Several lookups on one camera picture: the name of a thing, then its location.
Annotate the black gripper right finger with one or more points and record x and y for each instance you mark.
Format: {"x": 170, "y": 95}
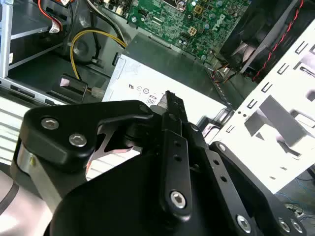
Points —
{"x": 206, "y": 159}

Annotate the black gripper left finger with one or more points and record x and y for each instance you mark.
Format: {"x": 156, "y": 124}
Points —
{"x": 73, "y": 115}

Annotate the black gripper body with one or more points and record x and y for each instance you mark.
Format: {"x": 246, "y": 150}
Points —
{"x": 110, "y": 209}

